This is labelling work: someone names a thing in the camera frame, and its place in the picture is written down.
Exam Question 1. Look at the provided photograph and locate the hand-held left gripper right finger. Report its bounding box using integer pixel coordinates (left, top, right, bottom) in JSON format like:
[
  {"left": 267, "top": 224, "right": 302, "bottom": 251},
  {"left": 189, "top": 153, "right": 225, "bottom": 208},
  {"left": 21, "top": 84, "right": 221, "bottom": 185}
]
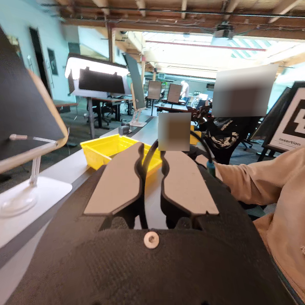
[{"left": 160, "top": 151, "right": 220, "bottom": 221}]

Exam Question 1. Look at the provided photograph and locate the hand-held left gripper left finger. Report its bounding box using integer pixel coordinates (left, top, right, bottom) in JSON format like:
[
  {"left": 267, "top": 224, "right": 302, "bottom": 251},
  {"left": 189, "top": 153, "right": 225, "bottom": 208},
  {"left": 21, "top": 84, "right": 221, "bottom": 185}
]
[{"left": 83, "top": 142, "right": 145, "bottom": 223}]

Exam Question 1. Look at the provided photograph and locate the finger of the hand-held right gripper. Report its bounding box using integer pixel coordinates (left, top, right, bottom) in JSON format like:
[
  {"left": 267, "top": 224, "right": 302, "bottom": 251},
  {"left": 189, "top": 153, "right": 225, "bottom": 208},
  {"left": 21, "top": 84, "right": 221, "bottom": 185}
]
[{"left": 194, "top": 154, "right": 211, "bottom": 170}]

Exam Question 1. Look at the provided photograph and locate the black braided hdmi cable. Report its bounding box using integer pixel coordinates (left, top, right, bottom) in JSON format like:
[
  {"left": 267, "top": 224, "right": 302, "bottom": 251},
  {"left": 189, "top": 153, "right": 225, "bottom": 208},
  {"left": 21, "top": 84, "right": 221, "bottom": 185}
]
[{"left": 142, "top": 131, "right": 216, "bottom": 230}]

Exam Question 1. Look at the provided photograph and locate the yellow plastic bin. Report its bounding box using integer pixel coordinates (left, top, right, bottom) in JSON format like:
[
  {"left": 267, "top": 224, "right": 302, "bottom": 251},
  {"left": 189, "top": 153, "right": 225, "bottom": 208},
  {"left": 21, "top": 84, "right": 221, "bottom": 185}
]
[{"left": 80, "top": 133, "right": 163, "bottom": 180}]

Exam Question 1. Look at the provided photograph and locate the wooden desk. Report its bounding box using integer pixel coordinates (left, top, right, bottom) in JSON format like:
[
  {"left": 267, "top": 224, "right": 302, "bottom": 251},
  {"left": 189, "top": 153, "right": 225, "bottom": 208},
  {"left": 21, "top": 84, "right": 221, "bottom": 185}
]
[
  {"left": 92, "top": 95, "right": 134, "bottom": 130},
  {"left": 154, "top": 102, "right": 189, "bottom": 117},
  {"left": 53, "top": 100, "right": 79, "bottom": 114}
]

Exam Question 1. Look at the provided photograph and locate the black-framed marker sign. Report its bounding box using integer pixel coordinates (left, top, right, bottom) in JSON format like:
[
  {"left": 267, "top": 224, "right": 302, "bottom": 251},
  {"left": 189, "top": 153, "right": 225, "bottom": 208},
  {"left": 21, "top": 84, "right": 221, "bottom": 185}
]
[{"left": 250, "top": 81, "right": 305, "bottom": 154}]

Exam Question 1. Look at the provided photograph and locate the person's beige hoodie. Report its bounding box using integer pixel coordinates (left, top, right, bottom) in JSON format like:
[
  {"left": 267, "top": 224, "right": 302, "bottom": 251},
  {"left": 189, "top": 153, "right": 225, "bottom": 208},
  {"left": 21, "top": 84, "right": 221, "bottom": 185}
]
[{"left": 253, "top": 186, "right": 305, "bottom": 305}]

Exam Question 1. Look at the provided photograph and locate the ceiling projector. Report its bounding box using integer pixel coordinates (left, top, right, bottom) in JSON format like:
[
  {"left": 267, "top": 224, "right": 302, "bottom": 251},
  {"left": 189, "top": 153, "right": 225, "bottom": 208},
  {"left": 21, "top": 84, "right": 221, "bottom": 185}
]
[{"left": 210, "top": 22, "right": 236, "bottom": 46}]

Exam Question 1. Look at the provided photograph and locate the dark wall picture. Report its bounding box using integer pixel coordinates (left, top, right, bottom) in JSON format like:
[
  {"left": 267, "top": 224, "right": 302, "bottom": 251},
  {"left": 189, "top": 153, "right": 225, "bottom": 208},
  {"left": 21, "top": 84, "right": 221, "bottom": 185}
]
[{"left": 47, "top": 48, "right": 59, "bottom": 77}]

